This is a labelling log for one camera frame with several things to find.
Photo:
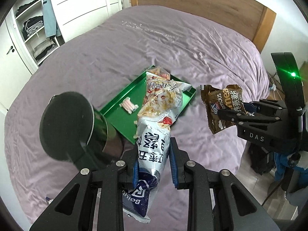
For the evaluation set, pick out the black and bronze canister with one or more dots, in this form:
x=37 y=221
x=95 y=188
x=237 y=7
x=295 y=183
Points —
x=72 y=130

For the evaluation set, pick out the blue hanging garment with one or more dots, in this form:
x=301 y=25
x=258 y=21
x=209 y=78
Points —
x=49 y=19

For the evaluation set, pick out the pink striped snack packet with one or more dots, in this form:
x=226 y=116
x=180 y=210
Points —
x=127 y=105

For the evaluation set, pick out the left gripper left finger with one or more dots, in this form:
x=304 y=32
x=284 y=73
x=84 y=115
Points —
x=92 y=197

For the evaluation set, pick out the brown oatmeal snack packet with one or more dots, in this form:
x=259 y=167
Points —
x=214 y=99

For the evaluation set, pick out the blue white gloved hand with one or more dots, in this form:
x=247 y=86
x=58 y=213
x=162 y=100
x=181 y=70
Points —
x=293 y=178

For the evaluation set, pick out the folded dark clothes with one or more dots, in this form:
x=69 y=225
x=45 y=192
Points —
x=31 y=26

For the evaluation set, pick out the clear bag of colourful candy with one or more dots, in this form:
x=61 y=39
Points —
x=159 y=71

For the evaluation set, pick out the white blue snack packet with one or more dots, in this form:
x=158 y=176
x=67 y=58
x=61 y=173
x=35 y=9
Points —
x=153 y=144

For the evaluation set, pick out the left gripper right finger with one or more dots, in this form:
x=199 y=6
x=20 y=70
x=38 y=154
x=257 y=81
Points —
x=217 y=200

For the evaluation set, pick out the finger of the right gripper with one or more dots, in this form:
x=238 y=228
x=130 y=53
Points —
x=261 y=106
x=237 y=118

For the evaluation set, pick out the white wardrobe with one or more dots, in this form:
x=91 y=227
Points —
x=74 y=17

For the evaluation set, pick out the white door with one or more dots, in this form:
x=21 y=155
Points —
x=13 y=72

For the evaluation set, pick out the wooden headboard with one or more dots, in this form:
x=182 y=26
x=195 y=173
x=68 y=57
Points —
x=247 y=17

